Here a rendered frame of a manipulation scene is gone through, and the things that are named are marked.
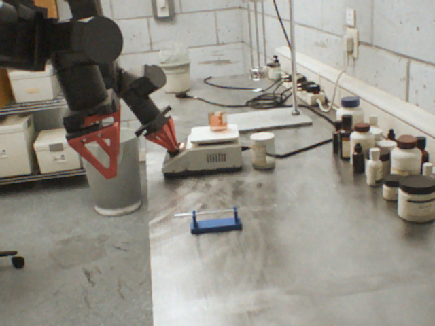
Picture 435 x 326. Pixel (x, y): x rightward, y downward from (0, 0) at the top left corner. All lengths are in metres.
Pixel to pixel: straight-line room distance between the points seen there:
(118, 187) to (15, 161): 0.83
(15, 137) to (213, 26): 1.46
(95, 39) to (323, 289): 0.49
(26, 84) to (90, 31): 2.84
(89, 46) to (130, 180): 2.35
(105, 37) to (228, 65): 3.12
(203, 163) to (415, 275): 0.62
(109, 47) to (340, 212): 0.61
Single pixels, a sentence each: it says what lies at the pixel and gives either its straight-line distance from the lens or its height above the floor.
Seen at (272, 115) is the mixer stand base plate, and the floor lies 0.76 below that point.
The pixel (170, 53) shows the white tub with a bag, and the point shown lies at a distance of 2.29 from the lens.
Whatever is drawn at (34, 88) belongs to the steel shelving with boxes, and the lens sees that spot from 3.50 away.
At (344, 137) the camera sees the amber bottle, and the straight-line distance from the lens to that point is 1.37.
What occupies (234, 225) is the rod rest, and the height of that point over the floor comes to 0.76.
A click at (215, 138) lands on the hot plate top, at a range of 1.32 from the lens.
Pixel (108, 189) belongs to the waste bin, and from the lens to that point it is 2.99.
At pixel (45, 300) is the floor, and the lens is 2.43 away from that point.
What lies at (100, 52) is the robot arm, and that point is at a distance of 0.68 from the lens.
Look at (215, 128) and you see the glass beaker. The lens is 1.37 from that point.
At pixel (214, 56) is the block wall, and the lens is 3.76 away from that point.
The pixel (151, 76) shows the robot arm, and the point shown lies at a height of 1.01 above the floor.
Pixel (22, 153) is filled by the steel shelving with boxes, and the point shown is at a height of 0.27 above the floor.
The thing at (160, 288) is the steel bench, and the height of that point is 0.75.
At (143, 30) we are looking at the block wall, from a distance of 3.71.
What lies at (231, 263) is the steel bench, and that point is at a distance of 0.95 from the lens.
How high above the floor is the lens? 1.22
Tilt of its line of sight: 19 degrees down
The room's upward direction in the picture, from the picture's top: 5 degrees counter-clockwise
